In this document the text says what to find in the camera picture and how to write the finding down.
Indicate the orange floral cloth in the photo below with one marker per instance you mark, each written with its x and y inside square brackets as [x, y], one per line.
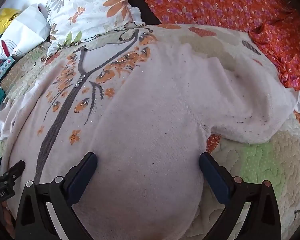
[215, 5]

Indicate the yellow plastic bag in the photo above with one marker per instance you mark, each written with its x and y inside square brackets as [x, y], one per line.
[3, 20]

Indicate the white plastic bag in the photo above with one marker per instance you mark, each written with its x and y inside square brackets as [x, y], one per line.
[27, 30]

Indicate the white floral pillow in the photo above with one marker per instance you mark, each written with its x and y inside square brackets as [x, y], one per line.
[90, 5]

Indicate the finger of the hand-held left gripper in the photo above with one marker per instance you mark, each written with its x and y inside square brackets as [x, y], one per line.
[15, 168]

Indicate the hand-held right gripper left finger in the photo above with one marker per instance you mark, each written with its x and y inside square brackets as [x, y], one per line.
[83, 179]

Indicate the person's left hand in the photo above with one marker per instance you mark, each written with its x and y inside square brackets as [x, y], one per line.
[8, 215]

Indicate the pink embroidered sweater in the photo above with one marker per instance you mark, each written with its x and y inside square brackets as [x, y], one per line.
[152, 130]

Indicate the black cloth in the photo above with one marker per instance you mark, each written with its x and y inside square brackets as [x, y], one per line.
[145, 10]

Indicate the white pill strip box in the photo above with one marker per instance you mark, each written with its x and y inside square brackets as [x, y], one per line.
[2, 70]

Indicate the quilted heart print bedspread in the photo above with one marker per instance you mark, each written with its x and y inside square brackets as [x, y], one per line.
[265, 170]

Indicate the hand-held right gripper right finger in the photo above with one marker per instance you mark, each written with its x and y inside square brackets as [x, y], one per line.
[214, 178]

